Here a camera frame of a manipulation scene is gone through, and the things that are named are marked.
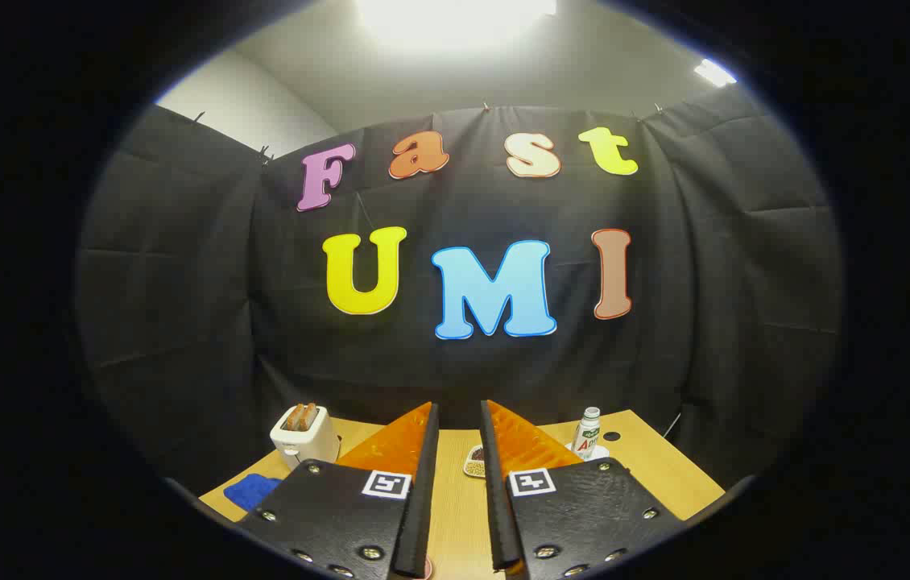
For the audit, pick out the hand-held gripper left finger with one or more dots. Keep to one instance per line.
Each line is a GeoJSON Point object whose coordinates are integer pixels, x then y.
{"type": "Point", "coordinates": [425, 491]}

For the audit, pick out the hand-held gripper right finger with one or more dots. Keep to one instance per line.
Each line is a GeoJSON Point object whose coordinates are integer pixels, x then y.
{"type": "Point", "coordinates": [495, 499]}

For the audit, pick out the white divided dish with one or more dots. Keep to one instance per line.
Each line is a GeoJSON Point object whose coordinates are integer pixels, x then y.
{"type": "Point", "coordinates": [473, 463]}

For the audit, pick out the white bottle green label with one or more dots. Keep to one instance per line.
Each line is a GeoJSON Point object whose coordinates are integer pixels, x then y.
{"type": "Point", "coordinates": [586, 435]}

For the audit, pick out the white square coaster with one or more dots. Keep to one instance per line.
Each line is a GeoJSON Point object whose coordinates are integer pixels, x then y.
{"type": "Point", "coordinates": [600, 453]}

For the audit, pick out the white toaster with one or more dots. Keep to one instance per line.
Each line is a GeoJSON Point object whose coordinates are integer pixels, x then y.
{"type": "Point", "coordinates": [306, 445]}

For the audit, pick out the brown toast slices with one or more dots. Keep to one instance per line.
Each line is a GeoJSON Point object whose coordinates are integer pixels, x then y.
{"type": "Point", "coordinates": [303, 416]}

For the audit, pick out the blue towel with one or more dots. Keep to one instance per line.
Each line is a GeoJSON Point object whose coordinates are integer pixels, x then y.
{"type": "Point", "coordinates": [250, 491]}

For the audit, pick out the large ceiling light panel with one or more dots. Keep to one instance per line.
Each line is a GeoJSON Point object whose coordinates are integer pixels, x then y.
{"type": "Point", "coordinates": [455, 16]}

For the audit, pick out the small ceiling light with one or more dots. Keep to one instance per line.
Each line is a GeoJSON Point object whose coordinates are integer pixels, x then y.
{"type": "Point", "coordinates": [714, 72]}

